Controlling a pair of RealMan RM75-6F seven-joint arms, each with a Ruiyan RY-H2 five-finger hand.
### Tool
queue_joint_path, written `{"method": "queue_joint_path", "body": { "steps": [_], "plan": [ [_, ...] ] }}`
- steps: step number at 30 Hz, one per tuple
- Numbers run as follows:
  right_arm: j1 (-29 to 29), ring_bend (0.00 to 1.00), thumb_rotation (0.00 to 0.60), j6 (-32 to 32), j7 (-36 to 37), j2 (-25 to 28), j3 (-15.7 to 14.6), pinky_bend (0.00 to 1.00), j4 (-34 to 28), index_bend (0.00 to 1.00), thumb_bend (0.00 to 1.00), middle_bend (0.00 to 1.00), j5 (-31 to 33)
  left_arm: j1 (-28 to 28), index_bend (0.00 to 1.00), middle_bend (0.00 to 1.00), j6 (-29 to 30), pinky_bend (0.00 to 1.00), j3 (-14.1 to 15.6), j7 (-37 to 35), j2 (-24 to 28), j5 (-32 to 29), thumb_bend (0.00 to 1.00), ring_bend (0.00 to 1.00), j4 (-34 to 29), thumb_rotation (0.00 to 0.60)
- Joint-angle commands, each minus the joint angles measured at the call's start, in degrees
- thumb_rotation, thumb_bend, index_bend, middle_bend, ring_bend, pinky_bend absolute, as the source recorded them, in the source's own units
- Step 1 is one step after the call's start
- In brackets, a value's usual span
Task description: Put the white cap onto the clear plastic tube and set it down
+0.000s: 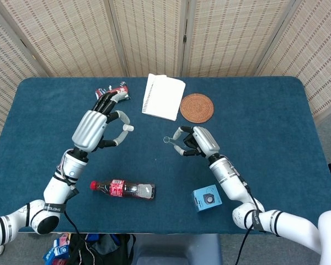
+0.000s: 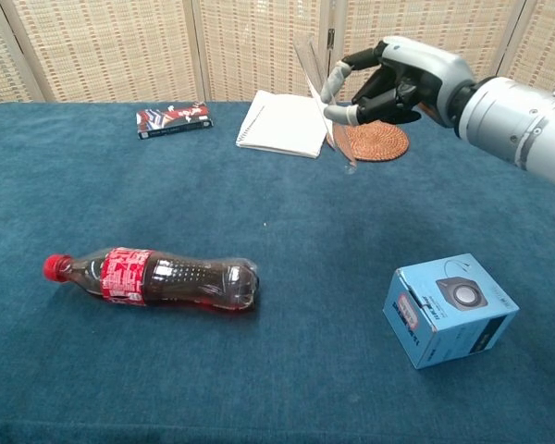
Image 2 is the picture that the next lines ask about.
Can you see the bamboo folding screen panel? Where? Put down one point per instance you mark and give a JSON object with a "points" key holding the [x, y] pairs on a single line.
{"points": [[106, 46], [0, 60], [259, 46], [546, 41], [444, 23]]}

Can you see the clear glass test tube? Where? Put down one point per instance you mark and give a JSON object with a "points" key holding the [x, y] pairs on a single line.
{"points": [[312, 69]]}

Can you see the dark blue table cloth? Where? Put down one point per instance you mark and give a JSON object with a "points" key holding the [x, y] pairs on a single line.
{"points": [[259, 370]]}

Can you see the cola bottle red cap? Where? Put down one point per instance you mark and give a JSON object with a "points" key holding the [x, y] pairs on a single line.
{"points": [[176, 279]]}

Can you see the red black card box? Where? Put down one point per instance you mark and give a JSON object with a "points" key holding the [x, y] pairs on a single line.
{"points": [[173, 120]]}

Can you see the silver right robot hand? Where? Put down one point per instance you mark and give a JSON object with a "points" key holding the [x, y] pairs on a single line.
{"points": [[425, 69]]}

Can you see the round woven rattan coaster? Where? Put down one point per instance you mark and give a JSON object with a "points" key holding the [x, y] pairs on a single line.
{"points": [[379, 141]]}

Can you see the black screen hinge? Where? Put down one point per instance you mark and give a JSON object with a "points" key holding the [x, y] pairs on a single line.
{"points": [[330, 39]]}

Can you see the light blue speaker box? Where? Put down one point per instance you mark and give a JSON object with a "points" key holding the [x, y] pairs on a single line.
{"points": [[448, 314]]}

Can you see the white spiral notebook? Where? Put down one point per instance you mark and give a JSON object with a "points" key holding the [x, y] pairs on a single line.
{"points": [[282, 122]]}

